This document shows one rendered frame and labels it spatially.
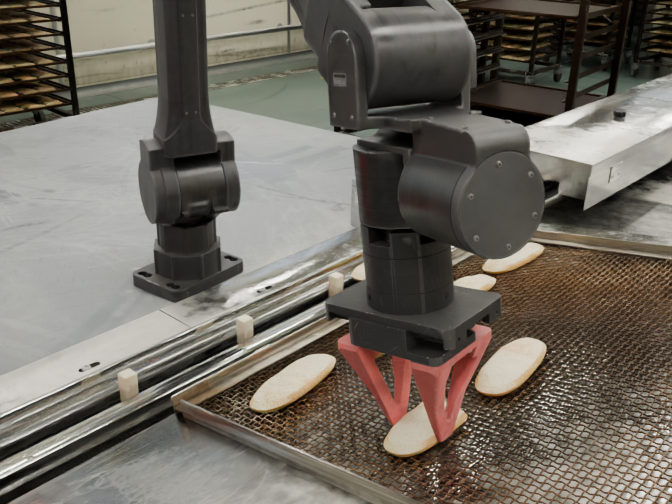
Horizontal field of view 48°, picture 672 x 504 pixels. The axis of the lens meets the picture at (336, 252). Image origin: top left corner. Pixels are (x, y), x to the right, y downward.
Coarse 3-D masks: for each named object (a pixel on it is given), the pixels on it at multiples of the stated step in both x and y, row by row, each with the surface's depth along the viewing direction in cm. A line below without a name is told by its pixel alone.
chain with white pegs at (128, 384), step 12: (336, 276) 87; (336, 288) 87; (324, 300) 88; (300, 312) 85; (240, 324) 77; (252, 324) 78; (276, 324) 82; (240, 336) 78; (252, 336) 78; (228, 348) 78; (204, 360) 76; (120, 372) 68; (132, 372) 68; (180, 372) 74; (120, 384) 68; (132, 384) 68; (156, 384) 72; (120, 396) 69
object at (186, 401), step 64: (576, 256) 84; (640, 256) 82; (320, 320) 72; (512, 320) 70; (576, 320) 68; (640, 320) 67; (256, 384) 63; (320, 384) 62; (448, 384) 59; (256, 448) 54; (320, 448) 53; (384, 448) 52; (448, 448) 51; (640, 448) 49
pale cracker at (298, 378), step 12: (300, 360) 64; (312, 360) 64; (324, 360) 64; (288, 372) 62; (300, 372) 62; (312, 372) 62; (324, 372) 63; (264, 384) 61; (276, 384) 60; (288, 384) 60; (300, 384) 60; (312, 384) 61; (264, 396) 59; (276, 396) 59; (288, 396) 59; (300, 396) 60; (252, 408) 59; (264, 408) 58; (276, 408) 58
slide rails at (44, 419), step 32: (320, 288) 88; (256, 320) 81; (288, 320) 81; (192, 352) 75; (224, 352) 75; (160, 384) 70; (32, 416) 65; (64, 416) 65; (96, 416) 65; (0, 448) 62; (32, 448) 61
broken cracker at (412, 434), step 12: (420, 408) 55; (408, 420) 53; (420, 420) 53; (456, 420) 53; (396, 432) 52; (408, 432) 52; (420, 432) 52; (432, 432) 52; (384, 444) 52; (396, 444) 51; (408, 444) 51; (420, 444) 51; (432, 444) 51; (408, 456) 51
